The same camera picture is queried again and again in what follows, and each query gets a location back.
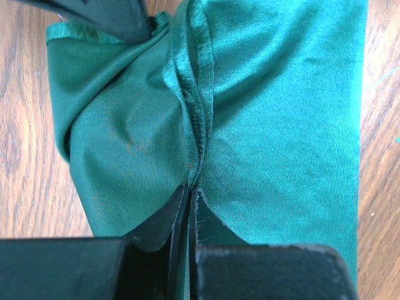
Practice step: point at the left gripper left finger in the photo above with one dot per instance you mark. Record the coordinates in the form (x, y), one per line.
(146, 263)

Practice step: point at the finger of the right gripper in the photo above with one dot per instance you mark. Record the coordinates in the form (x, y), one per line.
(125, 19)

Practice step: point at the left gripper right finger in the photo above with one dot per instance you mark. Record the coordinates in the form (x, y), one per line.
(224, 266)

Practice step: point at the dark green cloth napkin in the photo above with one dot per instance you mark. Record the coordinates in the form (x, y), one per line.
(255, 102)

